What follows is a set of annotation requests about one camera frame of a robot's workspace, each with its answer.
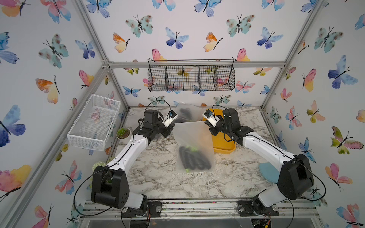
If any clear zip-top bag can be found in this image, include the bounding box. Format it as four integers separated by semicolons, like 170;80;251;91
173;121;215;173
174;103;205;123

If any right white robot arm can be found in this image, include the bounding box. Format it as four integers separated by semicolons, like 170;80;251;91
203;108;317;214

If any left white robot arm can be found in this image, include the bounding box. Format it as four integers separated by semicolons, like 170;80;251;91
90;109;178;214

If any yellow plastic tray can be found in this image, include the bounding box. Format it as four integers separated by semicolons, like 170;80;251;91
207;108;237;154

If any small white potted succulent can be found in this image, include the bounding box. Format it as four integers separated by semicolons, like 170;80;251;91
117;128;131;140

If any light blue plastic scoop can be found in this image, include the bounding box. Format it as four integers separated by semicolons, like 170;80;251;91
259;162;279;183

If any potted orange flower plant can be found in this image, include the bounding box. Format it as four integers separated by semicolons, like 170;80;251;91
92;156;115;183

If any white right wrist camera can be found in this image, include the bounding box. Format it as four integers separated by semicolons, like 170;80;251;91
202;109;220;127

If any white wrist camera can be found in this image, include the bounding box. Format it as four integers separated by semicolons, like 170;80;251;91
202;109;220;127
163;110;178;128

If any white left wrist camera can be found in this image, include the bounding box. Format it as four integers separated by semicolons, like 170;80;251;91
163;110;178;128

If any black wire wall basket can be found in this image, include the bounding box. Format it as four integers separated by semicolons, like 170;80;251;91
145;59;235;92

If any white mesh wall basket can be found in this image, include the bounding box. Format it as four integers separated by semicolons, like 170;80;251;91
67;94;121;151

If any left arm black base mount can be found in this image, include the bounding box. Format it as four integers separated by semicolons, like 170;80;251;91
121;200;162;219

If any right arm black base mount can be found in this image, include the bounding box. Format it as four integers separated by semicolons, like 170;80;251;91
237;199;279;217

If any aluminium front rail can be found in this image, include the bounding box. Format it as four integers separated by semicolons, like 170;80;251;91
79;199;320;220

